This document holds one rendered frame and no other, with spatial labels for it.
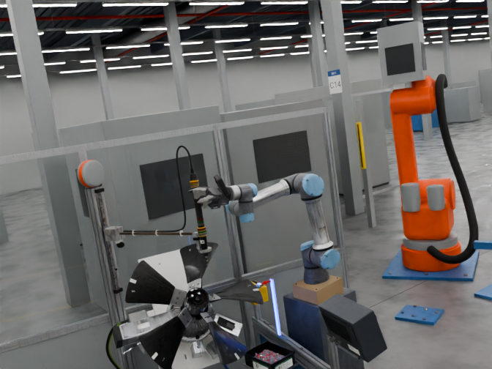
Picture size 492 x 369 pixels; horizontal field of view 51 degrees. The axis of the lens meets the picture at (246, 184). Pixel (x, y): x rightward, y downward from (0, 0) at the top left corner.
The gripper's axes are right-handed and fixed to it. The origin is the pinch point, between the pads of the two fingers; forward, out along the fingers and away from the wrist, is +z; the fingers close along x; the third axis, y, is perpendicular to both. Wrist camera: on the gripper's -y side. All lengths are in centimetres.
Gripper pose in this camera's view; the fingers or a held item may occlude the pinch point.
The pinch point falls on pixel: (194, 195)
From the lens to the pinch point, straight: 245.6
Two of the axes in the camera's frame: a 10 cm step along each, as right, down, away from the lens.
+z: -8.2, 1.2, -5.6
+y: -2.0, 8.5, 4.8
